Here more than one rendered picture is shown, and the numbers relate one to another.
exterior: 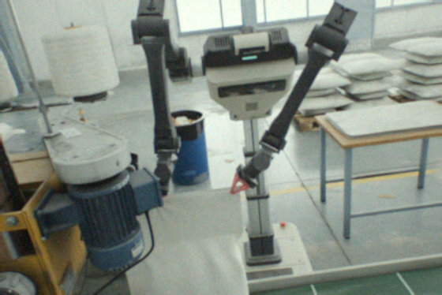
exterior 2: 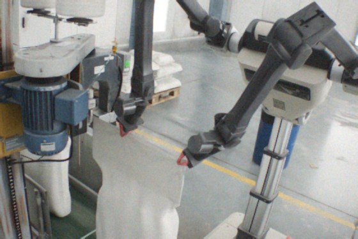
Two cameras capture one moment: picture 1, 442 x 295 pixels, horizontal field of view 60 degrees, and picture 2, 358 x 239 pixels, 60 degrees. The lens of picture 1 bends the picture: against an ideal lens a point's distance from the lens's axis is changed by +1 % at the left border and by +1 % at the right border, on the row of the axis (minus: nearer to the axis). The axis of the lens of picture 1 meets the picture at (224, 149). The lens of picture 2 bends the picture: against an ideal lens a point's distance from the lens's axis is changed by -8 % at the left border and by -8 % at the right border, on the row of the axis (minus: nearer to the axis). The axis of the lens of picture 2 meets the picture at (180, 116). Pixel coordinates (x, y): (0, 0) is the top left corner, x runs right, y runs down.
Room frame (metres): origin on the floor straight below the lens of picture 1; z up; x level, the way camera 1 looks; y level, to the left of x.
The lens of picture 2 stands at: (0.34, -0.59, 1.66)
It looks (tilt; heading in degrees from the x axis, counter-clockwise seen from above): 22 degrees down; 35
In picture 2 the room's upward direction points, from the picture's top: 7 degrees clockwise
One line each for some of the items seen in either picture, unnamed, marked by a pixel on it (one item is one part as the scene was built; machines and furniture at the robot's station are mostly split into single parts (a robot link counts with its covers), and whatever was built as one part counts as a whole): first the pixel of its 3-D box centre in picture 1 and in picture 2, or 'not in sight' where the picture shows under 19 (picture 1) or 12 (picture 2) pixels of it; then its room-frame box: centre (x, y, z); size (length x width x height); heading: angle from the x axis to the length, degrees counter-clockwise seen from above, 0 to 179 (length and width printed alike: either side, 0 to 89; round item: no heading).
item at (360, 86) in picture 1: (368, 84); not in sight; (4.57, -1.88, 0.45); 0.66 x 0.42 x 0.13; 97
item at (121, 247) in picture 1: (109, 219); (45, 115); (0.87, 0.33, 1.21); 0.15 x 0.15 x 0.25
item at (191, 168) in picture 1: (185, 147); (277, 133); (3.49, 0.37, 0.32); 0.51 x 0.48 x 0.65; 2
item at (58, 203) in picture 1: (66, 210); (21, 91); (0.83, 0.41, 1.27); 0.12 x 0.09 x 0.09; 2
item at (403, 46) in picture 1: (421, 43); not in sight; (4.87, -2.66, 0.81); 0.66 x 0.43 x 0.13; 92
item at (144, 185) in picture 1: (143, 193); (72, 109); (0.92, 0.23, 1.25); 0.10 x 0.08 x 0.12; 27
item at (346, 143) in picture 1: (389, 167); not in sight; (2.50, -1.21, 0.38); 0.95 x 0.62 x 0.75; 92
